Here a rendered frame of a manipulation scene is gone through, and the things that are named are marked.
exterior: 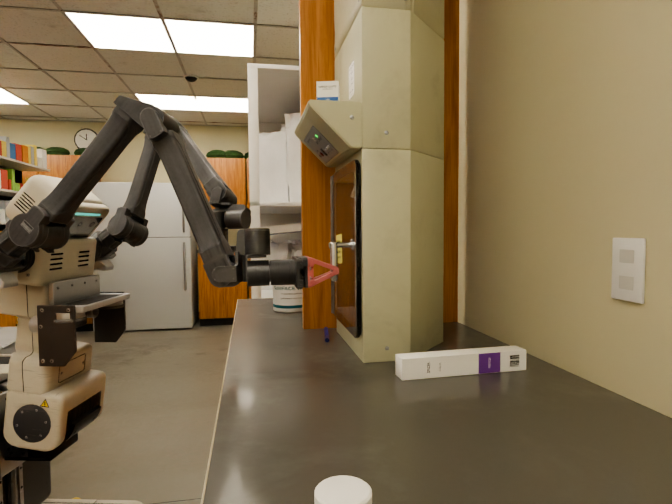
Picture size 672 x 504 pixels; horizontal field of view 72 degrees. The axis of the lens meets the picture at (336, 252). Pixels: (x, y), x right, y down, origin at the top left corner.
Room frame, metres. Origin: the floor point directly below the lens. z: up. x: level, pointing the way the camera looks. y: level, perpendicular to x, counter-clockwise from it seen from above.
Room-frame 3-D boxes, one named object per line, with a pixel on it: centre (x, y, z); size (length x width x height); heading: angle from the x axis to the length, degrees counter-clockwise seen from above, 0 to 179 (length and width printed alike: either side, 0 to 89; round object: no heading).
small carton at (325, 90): (1.08, 0.01, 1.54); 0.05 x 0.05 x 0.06; 86
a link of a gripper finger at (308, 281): (1.04, 0.04, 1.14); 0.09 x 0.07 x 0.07; 100
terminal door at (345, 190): (1.16, -0.02, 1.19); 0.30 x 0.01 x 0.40; 10
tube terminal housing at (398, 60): (1.18, -0.15, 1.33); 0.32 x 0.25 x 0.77; 11
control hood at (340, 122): (1.15, 0.03, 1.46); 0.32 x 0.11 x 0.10; 11
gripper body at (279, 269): (1.02, 0.11, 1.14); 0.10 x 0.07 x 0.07; 11
